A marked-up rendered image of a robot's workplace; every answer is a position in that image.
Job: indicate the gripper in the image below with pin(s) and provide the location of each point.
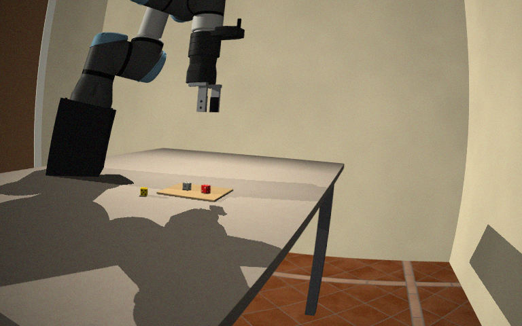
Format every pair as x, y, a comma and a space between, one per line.
204, 50

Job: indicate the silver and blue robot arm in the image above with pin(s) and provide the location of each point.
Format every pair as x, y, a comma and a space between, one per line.
140, 59

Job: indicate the tan square mat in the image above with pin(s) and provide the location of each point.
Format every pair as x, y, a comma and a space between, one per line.
195, 192

